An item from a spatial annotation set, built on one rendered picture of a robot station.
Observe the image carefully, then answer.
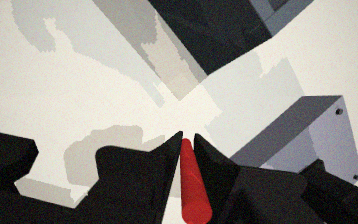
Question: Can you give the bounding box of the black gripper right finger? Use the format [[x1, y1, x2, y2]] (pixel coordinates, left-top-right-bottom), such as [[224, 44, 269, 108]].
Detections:
[[193, 133, 308, 224]]

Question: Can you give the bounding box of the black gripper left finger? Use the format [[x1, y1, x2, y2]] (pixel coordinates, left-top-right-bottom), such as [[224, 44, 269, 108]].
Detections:
[[95, 131, 183, 224]]

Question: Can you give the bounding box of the red peg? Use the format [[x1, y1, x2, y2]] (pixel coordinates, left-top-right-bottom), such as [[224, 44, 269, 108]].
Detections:
[[180, 138, 213, 224]]

